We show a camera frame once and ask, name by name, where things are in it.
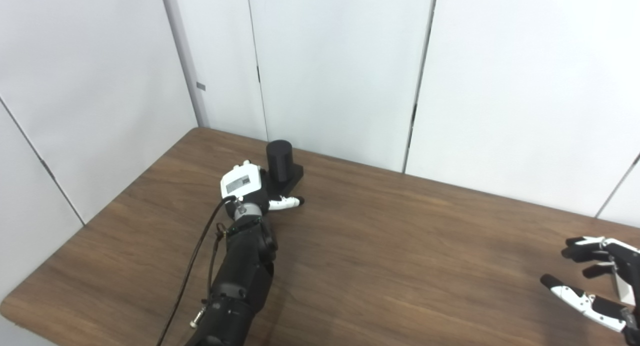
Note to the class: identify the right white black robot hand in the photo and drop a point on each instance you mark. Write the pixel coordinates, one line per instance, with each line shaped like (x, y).
(627, 258)

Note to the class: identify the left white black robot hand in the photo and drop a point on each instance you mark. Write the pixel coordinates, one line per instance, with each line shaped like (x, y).
(242, 182)

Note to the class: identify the black peg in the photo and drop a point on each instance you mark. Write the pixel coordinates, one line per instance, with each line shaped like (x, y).
(279, 158)

